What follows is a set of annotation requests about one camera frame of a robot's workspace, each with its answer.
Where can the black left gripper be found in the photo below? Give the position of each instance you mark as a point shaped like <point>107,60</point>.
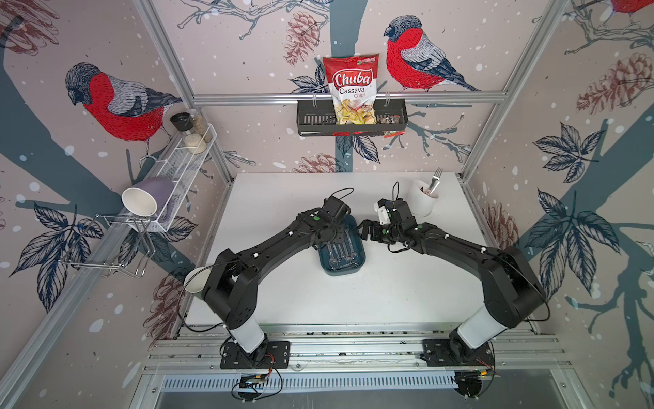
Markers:
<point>341,237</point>

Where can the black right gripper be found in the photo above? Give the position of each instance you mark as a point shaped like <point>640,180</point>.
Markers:
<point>375,226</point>

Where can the small silver wrench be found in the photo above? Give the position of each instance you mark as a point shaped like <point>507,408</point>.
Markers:
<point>333,257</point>

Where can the teal plastic storage box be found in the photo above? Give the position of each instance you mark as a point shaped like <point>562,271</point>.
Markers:
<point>344,268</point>

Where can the large silver wrench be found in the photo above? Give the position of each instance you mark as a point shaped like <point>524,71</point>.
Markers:
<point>353,254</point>

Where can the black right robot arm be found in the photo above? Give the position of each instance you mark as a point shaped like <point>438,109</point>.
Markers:
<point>511,290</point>

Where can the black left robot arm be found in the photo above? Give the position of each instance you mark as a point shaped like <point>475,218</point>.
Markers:
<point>231,290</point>

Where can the white cutlery cup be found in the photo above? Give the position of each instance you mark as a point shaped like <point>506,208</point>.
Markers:
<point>420,203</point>

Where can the silver fork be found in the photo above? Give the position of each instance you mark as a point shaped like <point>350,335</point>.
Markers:
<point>434,182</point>

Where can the red Chuba chips bag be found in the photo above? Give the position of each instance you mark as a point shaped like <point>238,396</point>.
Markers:
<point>352,84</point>

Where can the small circuit board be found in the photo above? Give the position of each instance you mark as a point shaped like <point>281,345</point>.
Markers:
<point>252,381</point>

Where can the black lid spice jar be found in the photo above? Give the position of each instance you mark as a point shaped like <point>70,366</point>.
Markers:
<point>191,138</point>

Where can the purple mug white inside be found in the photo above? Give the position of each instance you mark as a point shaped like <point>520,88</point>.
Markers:
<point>147,197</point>

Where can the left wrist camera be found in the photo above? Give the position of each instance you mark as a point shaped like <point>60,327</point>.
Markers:
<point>335,209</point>

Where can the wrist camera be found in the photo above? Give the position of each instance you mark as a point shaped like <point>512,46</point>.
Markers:
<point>335,209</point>
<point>392,212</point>

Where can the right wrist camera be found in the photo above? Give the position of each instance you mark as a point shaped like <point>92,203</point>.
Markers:
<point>392,212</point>

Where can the black wire wall basket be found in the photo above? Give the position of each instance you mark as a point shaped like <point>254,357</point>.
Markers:
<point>319,119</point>

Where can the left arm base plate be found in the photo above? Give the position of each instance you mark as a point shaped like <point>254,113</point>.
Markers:
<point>270,354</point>

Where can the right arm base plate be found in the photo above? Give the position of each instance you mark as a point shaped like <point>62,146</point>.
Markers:
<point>447,352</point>

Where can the white wire wall shelf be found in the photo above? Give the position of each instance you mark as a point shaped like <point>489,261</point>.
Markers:
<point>182,167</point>

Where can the metal wire cup rack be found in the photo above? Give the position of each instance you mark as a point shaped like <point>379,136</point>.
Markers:
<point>127,247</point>

